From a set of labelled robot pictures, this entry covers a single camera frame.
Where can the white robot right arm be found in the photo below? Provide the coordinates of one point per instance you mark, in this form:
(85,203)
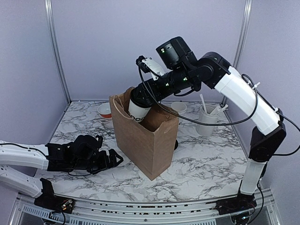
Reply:
(188,72)

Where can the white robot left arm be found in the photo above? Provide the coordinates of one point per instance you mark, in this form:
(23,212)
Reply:
(83,154)

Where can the white wrapped straw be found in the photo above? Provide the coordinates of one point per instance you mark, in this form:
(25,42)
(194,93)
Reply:
(203,103)

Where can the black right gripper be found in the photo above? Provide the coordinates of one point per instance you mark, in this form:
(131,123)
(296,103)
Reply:
(149,87)

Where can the white wrapped utensil packet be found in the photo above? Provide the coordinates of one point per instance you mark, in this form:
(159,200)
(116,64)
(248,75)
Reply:
(219,109)

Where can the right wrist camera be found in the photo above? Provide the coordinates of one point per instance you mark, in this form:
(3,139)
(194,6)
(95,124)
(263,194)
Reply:
(148,65)

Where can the aluminium front rail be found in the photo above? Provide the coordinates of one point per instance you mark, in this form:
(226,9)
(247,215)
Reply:
(97,212)

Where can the stack of white paper cups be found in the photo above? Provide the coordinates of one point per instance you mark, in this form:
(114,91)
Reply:
(179,107)

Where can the black cup lid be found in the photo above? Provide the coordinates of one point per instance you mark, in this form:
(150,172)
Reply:
(140,98)

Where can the brown paper bag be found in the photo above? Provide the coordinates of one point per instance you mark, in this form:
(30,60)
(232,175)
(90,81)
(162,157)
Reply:
(148,144)

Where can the left aluminium frame post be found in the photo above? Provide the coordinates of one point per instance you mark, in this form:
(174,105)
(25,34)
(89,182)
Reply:
(55,48)

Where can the orange white bowl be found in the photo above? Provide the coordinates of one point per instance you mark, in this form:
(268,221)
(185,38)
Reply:
(104,110)

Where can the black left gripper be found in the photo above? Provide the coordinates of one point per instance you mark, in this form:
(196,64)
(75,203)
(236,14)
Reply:
(105,164)

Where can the white paper coffee cup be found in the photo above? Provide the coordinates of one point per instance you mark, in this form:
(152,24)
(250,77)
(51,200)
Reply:
(136,112)

